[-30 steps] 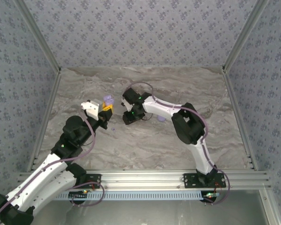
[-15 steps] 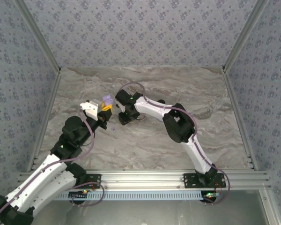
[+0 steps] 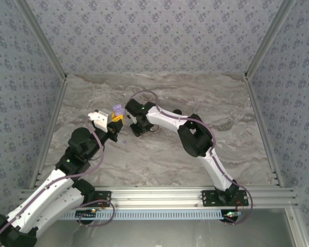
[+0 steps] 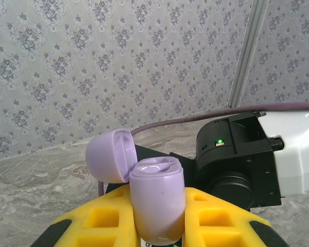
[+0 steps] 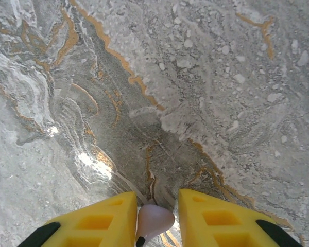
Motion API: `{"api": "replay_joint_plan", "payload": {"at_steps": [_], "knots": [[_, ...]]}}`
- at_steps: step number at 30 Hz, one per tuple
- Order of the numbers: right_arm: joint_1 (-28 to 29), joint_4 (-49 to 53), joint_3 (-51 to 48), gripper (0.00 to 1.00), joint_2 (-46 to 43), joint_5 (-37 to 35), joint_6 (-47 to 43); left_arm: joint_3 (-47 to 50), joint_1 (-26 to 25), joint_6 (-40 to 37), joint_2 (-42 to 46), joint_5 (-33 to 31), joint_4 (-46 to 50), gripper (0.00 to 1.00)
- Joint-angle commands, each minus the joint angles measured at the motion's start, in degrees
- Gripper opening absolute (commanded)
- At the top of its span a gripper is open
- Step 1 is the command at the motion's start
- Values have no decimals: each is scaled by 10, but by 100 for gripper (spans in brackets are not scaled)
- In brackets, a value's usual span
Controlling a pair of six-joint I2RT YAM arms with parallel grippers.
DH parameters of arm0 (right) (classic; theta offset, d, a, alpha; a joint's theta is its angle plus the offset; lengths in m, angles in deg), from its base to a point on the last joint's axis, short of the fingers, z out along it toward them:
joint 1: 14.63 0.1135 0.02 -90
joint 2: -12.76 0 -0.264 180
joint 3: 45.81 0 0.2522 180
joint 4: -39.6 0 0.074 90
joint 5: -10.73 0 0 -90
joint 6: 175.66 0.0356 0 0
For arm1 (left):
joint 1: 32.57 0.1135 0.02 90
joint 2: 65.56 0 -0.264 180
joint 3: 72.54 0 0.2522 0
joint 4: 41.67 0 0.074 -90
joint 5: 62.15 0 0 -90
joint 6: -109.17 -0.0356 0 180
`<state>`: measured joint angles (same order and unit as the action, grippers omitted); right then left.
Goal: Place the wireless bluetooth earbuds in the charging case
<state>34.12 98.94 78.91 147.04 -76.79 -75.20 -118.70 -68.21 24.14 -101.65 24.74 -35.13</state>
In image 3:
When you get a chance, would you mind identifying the light blue slotted cable duct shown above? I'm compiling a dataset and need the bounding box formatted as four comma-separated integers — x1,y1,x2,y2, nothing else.
58,209,228,221

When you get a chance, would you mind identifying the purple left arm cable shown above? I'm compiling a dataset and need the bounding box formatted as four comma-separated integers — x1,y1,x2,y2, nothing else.
0,125,116,244

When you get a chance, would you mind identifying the grey metal lower shelf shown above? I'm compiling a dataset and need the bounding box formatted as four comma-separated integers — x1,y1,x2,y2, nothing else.
37,220,297,247

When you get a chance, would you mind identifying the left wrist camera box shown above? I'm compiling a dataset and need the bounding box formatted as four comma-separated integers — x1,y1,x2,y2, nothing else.
88,109,112,134

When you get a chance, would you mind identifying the purple earbud charging case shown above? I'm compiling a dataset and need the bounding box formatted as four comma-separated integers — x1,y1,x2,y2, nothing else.
112,103,127,117

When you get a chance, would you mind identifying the aluminium table side rail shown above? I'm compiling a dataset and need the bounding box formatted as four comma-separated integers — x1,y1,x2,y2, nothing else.
30,77,68,190
244,74,285,188

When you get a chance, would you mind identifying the small black controller board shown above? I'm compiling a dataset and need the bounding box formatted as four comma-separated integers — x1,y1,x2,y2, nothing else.
222,210,242,222
75,208,97,220

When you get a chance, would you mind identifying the aluminium lower frame beam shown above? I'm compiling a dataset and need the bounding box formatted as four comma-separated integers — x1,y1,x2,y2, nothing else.
284,208,309,247

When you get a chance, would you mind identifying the aluminium vertical frame post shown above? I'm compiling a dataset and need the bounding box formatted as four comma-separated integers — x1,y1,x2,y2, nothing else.
15,0,68,82
244,0,298,79

